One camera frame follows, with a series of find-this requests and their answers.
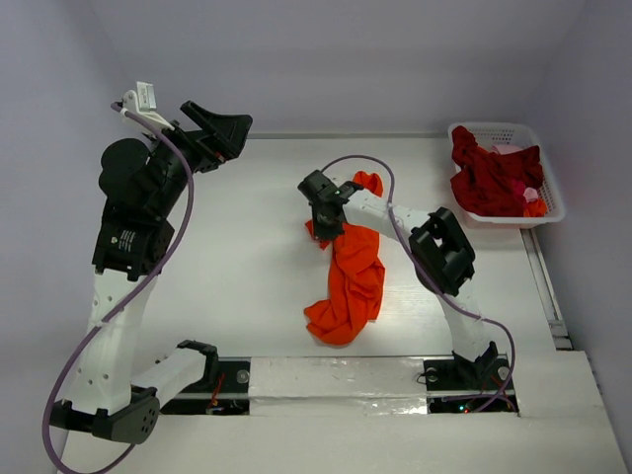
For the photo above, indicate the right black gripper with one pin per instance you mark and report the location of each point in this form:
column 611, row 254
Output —
column 323, row 217

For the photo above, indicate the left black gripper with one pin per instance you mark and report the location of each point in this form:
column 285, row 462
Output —
column 227, row 132

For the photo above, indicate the orange t shirt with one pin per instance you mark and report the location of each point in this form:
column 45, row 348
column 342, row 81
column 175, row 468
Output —
column 355, row 288

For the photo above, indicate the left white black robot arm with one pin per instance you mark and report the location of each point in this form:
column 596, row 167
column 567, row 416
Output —
column 142, row 182

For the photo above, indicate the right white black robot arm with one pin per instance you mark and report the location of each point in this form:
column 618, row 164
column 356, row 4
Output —
column 441, row 253

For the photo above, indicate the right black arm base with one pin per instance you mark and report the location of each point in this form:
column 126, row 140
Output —
column 448, row 392

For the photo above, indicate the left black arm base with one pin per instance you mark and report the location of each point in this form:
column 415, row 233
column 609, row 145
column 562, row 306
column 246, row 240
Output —
column 229, row 397

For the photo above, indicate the dark red t shirt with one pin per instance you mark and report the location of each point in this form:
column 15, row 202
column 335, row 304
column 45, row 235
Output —
column 491, row 184

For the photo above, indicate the white plastic basket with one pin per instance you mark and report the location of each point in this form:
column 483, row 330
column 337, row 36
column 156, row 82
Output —
column 505, row 138

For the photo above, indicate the small orange cloth in basket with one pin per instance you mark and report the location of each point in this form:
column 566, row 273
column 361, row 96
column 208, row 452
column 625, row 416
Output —
column 535, row 208

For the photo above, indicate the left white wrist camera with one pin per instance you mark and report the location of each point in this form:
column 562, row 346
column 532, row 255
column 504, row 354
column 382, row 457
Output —
column 141, row 102

